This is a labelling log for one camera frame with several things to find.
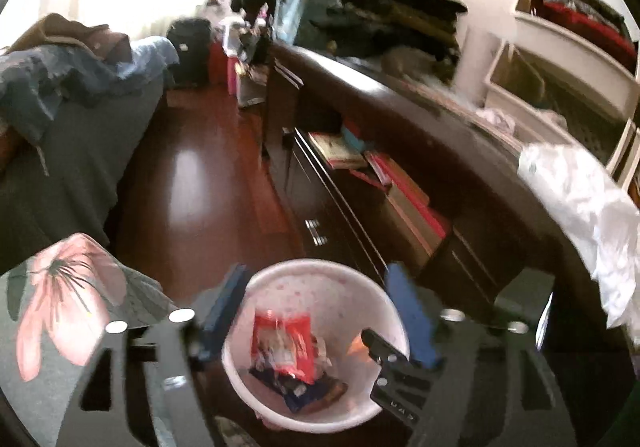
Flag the dark wooden bed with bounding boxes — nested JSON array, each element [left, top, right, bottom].
[[0, 34, 181, 273]]

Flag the white waste bin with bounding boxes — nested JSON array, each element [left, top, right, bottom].
[[221, 258, 412, 430]]

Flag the black suitcase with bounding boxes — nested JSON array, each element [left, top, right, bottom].
[[166, 17, 213, 88]]

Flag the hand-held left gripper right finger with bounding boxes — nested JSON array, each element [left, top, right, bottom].
[[384, 263, 596, 447]]

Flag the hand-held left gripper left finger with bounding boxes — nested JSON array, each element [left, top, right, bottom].
[[55, 263, 254, 447]]

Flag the dark folded clothes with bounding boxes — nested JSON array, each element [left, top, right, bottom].
[[340, 0, 468, 68]]

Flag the white storage rack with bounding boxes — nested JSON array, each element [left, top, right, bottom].
[[482, 0, 640, 192]]

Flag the brown blanket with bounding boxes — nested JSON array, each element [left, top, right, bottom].
[[5, 13, 132, 64]]

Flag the dark wooden dresser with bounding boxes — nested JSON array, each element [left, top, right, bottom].
[[260, 42, 640, 378]]

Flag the red white snack wrapper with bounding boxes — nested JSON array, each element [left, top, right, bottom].
[[250, 309, 321, 385]]

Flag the teal storage box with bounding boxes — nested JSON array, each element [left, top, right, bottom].
[[272, 0, 351, 52]]

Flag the red books stack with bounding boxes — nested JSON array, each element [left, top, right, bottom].
[[364, 151, 452, 259]]

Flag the white plastic bag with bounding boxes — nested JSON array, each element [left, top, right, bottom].
[[517, 143, 640, 329]]

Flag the dark brown snack box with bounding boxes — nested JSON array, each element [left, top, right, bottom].
[[305, 374, 348, 413]]

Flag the blue snack wrapper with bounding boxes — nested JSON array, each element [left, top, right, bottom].
[[248, 362, 331, 414]]

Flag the white plastic container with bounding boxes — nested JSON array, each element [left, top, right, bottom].
[[222, 17, 248, 55]]

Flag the red container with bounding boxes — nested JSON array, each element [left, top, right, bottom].
[[209, 42, 231, 88]]

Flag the tan book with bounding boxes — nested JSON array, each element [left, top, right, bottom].
[[307, 129, 369, 171]]

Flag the blue patterned quilt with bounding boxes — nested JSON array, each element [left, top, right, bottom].
[[0, 37, 179, 142]]

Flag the floral grey tablecloth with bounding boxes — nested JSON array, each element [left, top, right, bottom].
[[0, 233, 193, 447]]

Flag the teal small box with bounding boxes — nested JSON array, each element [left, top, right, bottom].
[[341, 122, 376, 151]]

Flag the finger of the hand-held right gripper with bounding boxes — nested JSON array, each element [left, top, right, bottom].
[[360, 328, 434, 428]]

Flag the red clothes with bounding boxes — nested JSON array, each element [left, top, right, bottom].
[[530, 0, 638, 72]]

